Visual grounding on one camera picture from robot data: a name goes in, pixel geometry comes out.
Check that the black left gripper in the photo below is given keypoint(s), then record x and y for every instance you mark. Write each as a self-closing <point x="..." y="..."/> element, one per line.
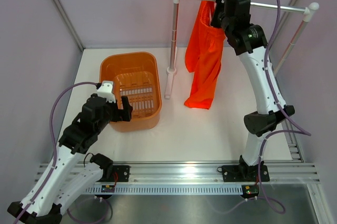
<point x="124" y="114"/>

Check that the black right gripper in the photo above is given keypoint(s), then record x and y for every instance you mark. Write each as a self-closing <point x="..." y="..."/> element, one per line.
<point x="220" y="3"/>

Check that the orange shorts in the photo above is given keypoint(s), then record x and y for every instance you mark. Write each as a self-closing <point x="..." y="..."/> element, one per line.
<point x="203" y="57"/>

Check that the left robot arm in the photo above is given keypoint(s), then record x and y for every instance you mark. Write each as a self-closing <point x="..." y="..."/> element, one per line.
<point x="50" y="198"/>

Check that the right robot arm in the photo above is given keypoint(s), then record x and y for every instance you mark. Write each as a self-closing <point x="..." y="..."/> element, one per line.
<point x="249" y="43"/>

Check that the orange plastic basket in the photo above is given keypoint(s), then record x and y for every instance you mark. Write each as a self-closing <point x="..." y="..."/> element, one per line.
<point x="135" y="76"/>

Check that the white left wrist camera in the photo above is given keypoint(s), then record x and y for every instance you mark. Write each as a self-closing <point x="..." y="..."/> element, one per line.
<point x="106" y="91"/>

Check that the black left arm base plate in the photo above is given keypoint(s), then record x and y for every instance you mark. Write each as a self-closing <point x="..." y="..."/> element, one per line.
<point x="119" y="173"/>

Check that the white slotted cable duct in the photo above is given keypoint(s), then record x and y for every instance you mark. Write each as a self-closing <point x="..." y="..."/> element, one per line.
<point x="164" y="190"/>

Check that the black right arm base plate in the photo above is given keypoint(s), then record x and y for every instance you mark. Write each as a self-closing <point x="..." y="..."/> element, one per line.
<point x="239" y="173"/>

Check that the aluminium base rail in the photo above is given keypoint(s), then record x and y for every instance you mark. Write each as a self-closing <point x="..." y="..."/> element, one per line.
<point x="210" y="172"/>

